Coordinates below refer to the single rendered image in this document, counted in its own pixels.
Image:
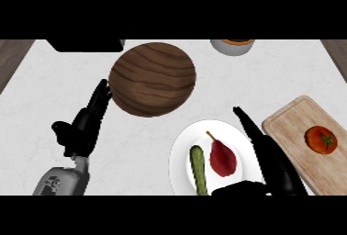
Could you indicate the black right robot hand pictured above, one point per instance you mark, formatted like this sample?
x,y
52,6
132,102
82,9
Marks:
x,y
275,162

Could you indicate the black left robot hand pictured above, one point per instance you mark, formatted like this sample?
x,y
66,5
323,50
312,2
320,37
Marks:
x,y
84,125

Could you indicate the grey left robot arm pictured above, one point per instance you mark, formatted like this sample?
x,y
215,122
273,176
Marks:
x,y
63,180

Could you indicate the red pear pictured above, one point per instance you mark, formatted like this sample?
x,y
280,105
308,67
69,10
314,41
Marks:
x,y
222,157

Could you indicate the white plate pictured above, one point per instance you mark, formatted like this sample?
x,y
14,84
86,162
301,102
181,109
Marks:
x,y
212,183

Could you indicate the brown wooden bowl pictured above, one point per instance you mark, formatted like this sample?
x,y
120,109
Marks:
x,y
153,79

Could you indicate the pale wooden cutting board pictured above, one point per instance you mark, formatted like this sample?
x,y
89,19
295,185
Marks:
x,y
301,147

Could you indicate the red tomato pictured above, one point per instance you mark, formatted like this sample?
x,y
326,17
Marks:
x,y
321,139

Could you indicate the green cucumber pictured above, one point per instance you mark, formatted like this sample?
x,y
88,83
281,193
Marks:
x,y
199,170

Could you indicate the black appliance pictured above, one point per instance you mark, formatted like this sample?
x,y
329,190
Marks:
x,y
86,45

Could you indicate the white cup with brown contents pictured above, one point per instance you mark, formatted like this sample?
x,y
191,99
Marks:
x,y
233,46

